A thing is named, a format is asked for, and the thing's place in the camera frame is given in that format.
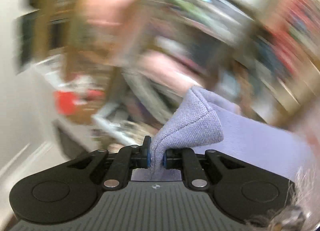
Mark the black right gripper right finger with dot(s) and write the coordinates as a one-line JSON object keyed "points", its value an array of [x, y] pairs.
{"points": [[187, 162]]}

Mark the lavender fleece garment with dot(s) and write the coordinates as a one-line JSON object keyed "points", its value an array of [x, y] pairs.
{"points": [[204, 120]]}

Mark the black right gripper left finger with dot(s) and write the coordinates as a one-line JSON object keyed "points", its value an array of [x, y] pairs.
{"points": [[120, 166]]}

